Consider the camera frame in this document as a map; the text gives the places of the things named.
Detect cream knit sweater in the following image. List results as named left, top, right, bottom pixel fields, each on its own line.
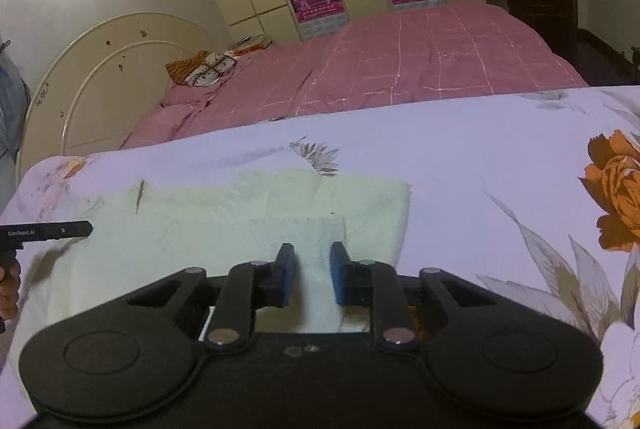
left=14, top=170, right=414, bottom=335

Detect cream curved headboard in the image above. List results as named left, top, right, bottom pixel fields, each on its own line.
left=16, top=12, right=222, bottom=180

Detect blue grey curtain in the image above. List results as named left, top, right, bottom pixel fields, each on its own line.
left=0, top=40, right=30, bottom=162

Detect person's left hand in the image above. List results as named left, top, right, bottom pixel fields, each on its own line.
left=0, top=261, right=21, bottom=321

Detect orange patterned pillow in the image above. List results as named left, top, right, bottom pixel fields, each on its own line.
left=165, top=51, right=238, bottom=87

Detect lilac floral bed blanket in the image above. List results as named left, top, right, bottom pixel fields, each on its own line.
left=1, top=88, right=639, bottom=428

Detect pink checked bedsheet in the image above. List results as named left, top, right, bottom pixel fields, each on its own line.
left=124, top=1, right=586, bottom=149

